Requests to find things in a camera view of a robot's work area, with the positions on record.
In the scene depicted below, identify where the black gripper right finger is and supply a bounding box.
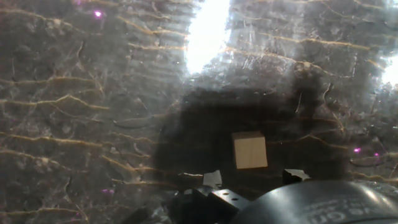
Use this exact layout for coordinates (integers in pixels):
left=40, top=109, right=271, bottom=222
left=282, top=168, right=312, bottom=185

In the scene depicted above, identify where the dark marble pattern mat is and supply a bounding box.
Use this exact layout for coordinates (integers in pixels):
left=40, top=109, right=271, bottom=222
left=0, top=0, right=398, bottom=224

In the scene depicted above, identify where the small wooden cube block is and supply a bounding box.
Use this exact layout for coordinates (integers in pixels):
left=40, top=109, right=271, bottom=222
left=231, top=131, right=269, bottom=170

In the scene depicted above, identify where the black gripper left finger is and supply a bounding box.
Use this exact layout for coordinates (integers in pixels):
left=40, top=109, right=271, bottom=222
left=202, top=169, right=250, bottom=219

